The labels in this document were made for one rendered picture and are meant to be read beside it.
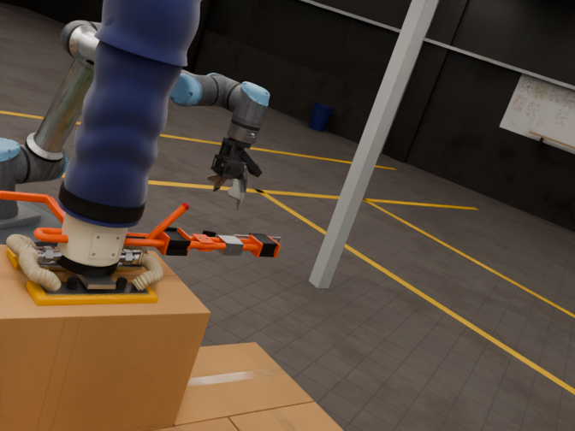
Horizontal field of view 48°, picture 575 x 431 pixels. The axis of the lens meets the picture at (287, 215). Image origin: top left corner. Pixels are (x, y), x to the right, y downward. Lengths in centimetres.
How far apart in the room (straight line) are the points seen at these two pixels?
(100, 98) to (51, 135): 94
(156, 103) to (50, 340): 65
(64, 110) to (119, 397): 110
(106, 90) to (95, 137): 12
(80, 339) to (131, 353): 17
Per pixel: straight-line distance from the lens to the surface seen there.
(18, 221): 264
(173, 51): 163
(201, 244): 198
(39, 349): 173
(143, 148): 167
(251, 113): 190
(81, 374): 182
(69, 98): 248
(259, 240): 212
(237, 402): 229
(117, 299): 180
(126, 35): 162
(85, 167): 170
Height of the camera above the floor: 177
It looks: 16 degrees down
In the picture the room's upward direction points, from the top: 19 degrees clockwise
